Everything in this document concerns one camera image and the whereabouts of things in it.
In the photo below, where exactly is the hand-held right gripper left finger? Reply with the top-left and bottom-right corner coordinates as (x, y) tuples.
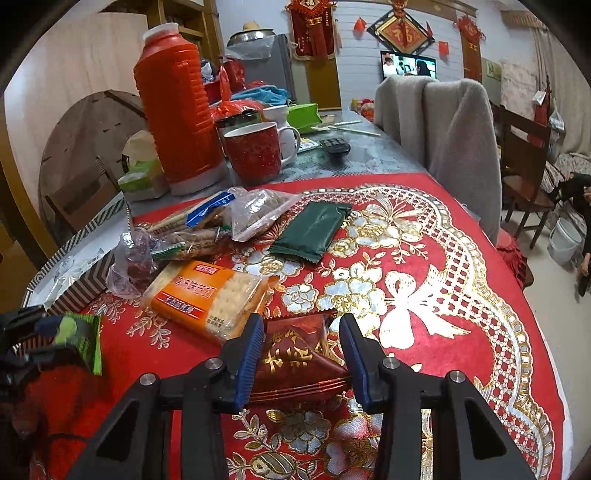
(65, 313), (266, 480)

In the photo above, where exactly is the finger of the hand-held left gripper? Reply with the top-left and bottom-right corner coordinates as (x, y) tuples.
(0, 305), (56, 344)
(0, 344), (65, 384)

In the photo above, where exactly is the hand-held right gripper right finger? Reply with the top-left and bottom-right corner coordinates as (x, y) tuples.
(339, 314), (539, 480)

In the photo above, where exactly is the dark red snack packet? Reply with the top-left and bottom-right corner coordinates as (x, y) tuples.
(252, 313), (354, 403)

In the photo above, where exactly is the black and green snack packet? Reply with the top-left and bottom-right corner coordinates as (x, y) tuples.
(48, 313), (103, 376)

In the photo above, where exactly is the striped cardboard box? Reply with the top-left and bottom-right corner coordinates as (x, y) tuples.
(23, 191), (134, 320)

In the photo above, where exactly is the orange cracker packet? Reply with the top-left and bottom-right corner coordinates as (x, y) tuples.
(141, 259), (273, 344)

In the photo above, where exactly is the clear bag of red dates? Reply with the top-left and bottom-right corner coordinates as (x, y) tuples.
(106, 231), (160, 298)

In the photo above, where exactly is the dark green snack packet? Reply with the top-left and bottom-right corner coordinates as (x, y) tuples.
(268, 200), (354, 265)

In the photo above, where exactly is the clear bag of brown snacks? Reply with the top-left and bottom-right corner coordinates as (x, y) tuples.
(228, 186), (303, 242)

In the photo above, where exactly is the blue cracker packet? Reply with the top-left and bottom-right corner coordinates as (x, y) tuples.
(147, 191), (237, 232)

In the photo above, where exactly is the red floral tablecloth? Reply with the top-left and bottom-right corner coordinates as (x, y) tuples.
(28, 173), (566, 480)

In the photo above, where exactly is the wooden folding chair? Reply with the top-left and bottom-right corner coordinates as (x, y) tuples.
(44, 157), (123, 232)

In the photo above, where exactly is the green tissue box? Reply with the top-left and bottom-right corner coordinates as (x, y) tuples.
(117, 130), (169, 202)

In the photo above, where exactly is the round wooden tabletop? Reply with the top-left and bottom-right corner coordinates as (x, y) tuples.
(39, 90), (148, 245)

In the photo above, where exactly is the grey lace table cover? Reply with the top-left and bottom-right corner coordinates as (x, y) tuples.
(124, 108), (435, 204)

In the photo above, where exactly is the red mug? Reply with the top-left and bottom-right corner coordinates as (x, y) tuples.
(223, 122), (301, 188)

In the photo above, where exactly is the chair with grey cover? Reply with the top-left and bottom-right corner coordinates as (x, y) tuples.
(374, 76), (502, 245)

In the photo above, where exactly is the white bucket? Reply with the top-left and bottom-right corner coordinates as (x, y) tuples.
(549, 218), (583, 265)

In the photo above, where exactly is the glass jar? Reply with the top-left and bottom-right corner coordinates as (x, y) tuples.
(215, 111), (264, 137)

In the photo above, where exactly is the white cup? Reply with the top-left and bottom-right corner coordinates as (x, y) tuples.
(269, 105), (297, 131)

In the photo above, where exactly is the green plastic box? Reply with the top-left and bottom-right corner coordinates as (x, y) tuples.
(287, 104), (320, 131)

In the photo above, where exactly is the dark wooden chair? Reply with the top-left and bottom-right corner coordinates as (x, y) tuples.
(496, 105), (561, 236)

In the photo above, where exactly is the red plastic bag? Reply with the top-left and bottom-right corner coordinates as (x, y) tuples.
(210, 65), (269, 123)

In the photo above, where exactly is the orange thermos flask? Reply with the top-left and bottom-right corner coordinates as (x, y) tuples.
(133, 24), (228, 197)

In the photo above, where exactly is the blue zip bag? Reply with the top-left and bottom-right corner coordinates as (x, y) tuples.
(231, 85), (291, 107)

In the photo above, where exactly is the grey refrigerator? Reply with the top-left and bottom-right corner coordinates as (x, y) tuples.
(240, 34), (296, 100)

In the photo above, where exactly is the television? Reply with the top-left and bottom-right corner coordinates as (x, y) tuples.
(380, 51), (437, 83)

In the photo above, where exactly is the metal pot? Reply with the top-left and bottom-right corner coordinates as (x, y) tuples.
(226, 21), (278, 47)

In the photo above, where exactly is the beige curtain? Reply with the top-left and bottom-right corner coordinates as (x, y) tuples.
(501, 9), (591, 153)

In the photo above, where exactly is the small red knot hanging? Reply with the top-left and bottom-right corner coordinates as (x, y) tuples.
(455, 14), (485, 47)

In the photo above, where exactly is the diamond wall decoration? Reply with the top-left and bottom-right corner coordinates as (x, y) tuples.
(367, 9), (437, 55)

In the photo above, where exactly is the red knot wall hanging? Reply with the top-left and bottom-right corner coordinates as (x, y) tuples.
(285, 0), (342, 62)

